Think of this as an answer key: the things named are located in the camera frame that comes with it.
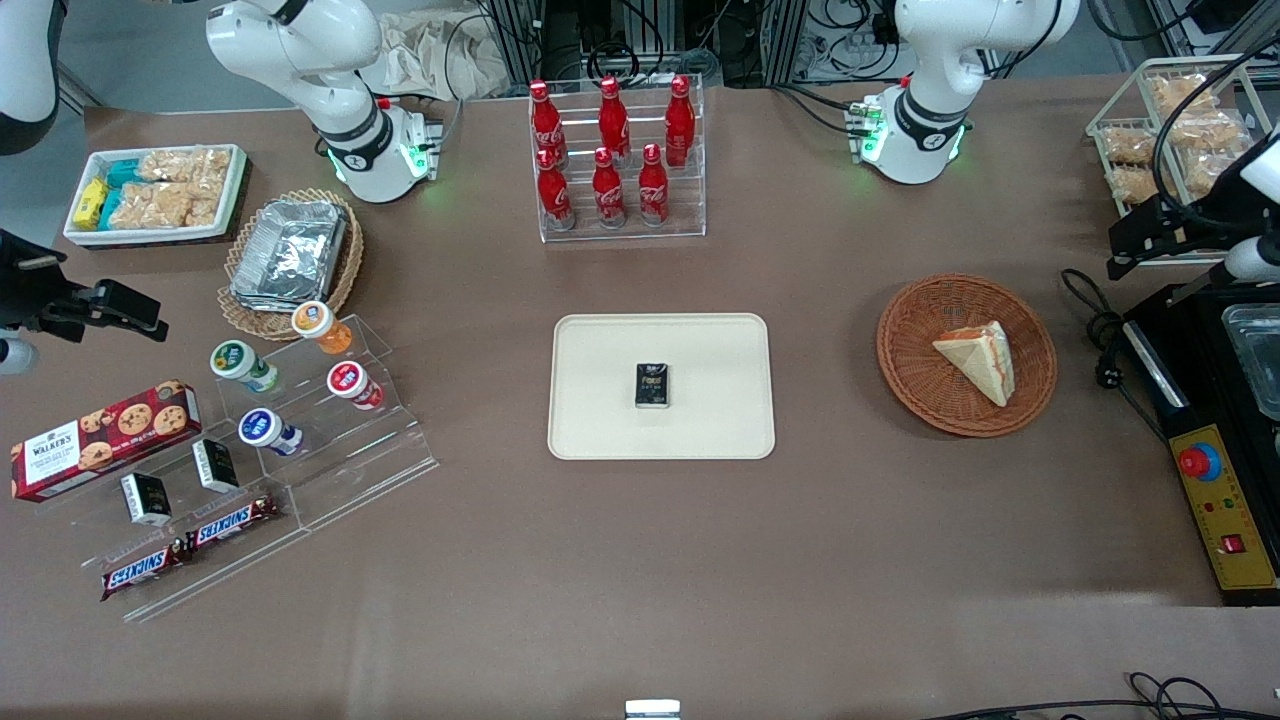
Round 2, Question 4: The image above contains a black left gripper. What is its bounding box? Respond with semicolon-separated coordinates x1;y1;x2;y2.
1107;185;1251;282

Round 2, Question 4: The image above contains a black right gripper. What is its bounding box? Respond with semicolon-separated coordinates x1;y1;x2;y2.
0;229;170;344

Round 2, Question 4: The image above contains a triangle sandwich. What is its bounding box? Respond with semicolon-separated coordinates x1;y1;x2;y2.
932;320;1017;408

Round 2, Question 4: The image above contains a white rectangular snack tray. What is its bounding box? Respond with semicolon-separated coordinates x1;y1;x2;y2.
62;144;251;248

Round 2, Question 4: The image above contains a silver foil tray stack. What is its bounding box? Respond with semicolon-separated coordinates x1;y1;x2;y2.
230;198;349;311

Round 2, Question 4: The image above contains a light oval wicker basket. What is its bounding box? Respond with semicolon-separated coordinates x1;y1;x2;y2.
217;188;365;343

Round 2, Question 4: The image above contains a brown round wicker basket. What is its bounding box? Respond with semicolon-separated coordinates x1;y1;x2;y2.
876;274;1059;439

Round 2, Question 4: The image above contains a cream plastic tray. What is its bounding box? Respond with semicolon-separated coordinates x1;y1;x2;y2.
547;313;777;462

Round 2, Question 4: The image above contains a clear bagged cracker pack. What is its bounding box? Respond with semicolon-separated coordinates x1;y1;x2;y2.
1100;125;1161;167
1180;150;1241;197
1170;112;1251;154
1148;75;1223;117
1110;165;1161;207

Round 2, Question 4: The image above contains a clear rice cracker pack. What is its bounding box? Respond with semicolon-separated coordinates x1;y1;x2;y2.
110;183;188;230
140;148;233;187
185;180;228;227

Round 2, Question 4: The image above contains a yellow snack pack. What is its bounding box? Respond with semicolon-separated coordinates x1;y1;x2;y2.
72;178;109;231

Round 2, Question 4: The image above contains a green lid yoghurt cup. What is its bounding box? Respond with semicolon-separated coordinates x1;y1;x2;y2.
209;340;282;393

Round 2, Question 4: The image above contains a red Walkers cookie box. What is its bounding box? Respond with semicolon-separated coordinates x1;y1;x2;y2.
10;380;203;503

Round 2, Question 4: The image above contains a clear plastic container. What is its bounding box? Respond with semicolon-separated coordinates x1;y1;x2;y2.
1220;303;1280;421

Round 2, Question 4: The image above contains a small black white box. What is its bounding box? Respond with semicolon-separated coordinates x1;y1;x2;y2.
192;438;240;494
120;472;173;527

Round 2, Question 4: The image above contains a blue lid yoghurt cup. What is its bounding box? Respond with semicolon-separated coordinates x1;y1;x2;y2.
237;408;304;457

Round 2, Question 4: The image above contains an orange lid yoghurt cup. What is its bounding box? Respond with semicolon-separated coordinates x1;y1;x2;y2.
291;301;354;355

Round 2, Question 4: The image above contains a red lid yoghurt cup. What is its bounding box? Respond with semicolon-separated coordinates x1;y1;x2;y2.
327;361;385;411

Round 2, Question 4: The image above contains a Snickers chocolate bar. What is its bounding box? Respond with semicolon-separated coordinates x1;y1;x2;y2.
185;495;283;553
100;545;191;602

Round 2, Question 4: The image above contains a clear acrylic stepped stand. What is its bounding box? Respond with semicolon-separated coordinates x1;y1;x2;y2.
80;313;441;623

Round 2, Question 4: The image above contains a black machine yellow panel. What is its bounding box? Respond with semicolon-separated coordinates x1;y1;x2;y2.
1122;285;1280;608

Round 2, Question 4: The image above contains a crumpled beige paper bag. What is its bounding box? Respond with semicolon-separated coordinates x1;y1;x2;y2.
360;10;513;101

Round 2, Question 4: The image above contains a red cola bottle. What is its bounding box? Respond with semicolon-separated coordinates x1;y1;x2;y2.
664;75;697;169
591;147;628;230
597;76;633;161
637;143;670;228
536;148;578;233
528;80;569;166

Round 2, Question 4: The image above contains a clear acrylic bottle rack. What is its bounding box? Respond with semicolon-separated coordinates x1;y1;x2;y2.
528;75;707;244

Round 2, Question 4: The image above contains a small black box gold print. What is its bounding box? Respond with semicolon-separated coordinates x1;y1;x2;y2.
634;362;672;411

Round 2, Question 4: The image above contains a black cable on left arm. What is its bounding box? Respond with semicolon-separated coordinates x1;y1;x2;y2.
1150;35;1280;217

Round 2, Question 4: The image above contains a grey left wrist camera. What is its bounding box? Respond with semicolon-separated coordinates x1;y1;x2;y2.
1208;238;1280;291

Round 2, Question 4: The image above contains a white wire basket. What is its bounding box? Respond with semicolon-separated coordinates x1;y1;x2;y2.
1086;55;1280;263

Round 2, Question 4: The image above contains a black power cable with plug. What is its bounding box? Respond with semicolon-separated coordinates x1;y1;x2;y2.
1060;268;1167;441

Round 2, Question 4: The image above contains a black cable at arm base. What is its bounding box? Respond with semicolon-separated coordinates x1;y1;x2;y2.
768;84;873;137

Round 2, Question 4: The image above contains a black cable on table edge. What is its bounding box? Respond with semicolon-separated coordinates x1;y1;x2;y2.
920;672;1280;720

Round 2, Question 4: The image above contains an aluminium frame rack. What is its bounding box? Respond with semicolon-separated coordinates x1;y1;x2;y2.
480;0;901;91

